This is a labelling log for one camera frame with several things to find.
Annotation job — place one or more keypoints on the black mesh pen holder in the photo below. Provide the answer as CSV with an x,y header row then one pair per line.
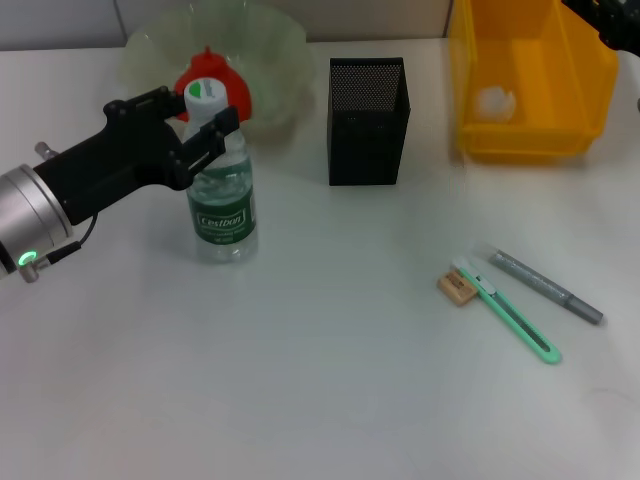
x,y
365,150

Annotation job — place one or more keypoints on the white paper ball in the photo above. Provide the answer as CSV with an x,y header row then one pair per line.
x,y
495,102

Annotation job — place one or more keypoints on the clear glass fruit bowl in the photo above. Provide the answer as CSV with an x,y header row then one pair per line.
x,y
280,60

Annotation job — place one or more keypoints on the clear green-label water bottle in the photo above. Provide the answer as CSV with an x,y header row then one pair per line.
x,y
222,215

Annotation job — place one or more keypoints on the green utility knife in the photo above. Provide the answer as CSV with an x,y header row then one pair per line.
x,y
505,312

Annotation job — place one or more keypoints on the orange-red fruit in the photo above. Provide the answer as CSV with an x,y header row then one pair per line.
x,y
235,90

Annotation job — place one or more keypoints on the grey marker pen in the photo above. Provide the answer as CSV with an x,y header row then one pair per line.
x,y
540,285

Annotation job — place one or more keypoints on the yellow plastic bin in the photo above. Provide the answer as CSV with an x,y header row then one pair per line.
x,y
550,65

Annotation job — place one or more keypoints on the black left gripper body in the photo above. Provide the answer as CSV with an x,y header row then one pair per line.
x,y
115,160

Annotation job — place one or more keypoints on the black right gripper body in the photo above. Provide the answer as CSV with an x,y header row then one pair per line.
x,y
612,25

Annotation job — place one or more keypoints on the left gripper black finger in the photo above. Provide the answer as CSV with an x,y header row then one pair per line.
x,y
215,132
160,102

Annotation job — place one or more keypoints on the beige eraser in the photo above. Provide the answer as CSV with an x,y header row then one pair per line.
x,y
455,289

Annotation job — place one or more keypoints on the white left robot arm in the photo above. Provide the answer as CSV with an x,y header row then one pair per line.
x,y
25,210

